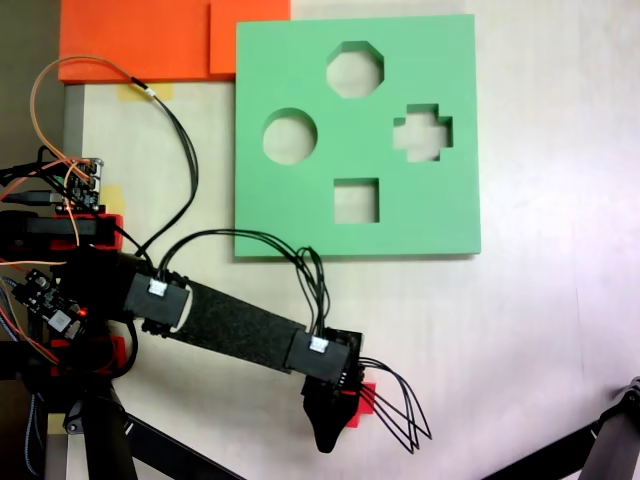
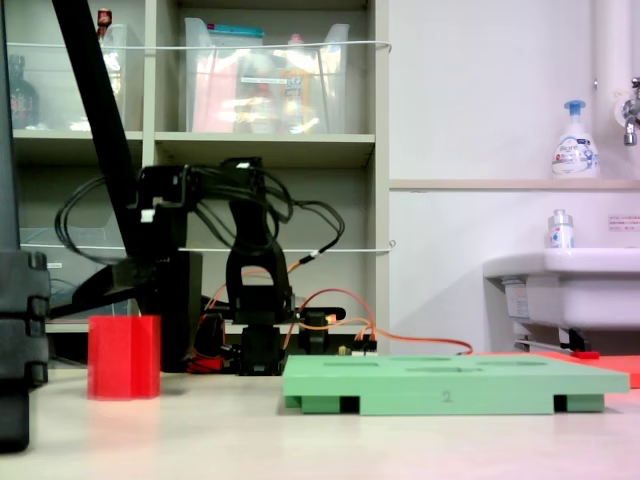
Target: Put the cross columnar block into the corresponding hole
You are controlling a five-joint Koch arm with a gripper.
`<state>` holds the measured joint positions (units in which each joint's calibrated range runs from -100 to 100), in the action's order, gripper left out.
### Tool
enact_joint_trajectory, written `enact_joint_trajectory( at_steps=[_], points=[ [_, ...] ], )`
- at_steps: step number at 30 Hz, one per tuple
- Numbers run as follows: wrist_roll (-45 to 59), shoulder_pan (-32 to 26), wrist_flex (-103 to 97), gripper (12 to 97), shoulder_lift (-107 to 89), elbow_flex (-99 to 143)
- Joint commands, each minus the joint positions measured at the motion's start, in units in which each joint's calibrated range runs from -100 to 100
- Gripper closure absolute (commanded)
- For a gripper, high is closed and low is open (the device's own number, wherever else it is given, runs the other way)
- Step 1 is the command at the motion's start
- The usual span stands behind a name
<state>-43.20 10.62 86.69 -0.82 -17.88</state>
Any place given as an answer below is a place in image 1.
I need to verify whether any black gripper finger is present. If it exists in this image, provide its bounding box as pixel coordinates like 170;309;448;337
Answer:
301;392;352;455

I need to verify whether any red cross columnar block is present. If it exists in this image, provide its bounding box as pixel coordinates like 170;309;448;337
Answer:
344;382;378;430

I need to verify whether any green shape sorting board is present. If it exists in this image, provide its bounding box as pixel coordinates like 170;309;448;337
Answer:
233;13;483;260

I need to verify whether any black tripod leg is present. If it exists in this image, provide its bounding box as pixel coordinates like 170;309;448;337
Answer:
582;375;640;480
62;382;140;480

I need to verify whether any black driver board with chip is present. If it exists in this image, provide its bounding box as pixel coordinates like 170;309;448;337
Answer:
12;268;90;346

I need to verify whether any black table clamp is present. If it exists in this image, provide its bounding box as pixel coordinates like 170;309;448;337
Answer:
0;212;101;247
0;344;101;381

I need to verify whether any circuit board with green terminal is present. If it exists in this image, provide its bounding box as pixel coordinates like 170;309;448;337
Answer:
52;157;106;214

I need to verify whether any black USB plug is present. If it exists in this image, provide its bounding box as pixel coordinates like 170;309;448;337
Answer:
0;191;60;205

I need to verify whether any large orange foam slab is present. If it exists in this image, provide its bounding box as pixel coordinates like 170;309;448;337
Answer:
58;0;236;84

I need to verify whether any black gripper motor cable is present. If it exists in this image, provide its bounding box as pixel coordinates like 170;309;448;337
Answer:
357;355;434;455

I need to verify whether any black forearm motor cable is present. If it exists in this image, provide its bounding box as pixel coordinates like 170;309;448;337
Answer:
158;228;332;346

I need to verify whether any red printed base bracket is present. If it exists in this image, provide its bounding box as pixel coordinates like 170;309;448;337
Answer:
49;212;125;251
49;335;126;377

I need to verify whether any long black cable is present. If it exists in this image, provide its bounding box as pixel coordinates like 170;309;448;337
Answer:
128;74;201;261

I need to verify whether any braided black cable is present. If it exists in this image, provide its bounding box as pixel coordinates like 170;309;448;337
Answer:
23;392;41;477

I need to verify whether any orange wire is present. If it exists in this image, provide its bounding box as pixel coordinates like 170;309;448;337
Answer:
30;54;139;174

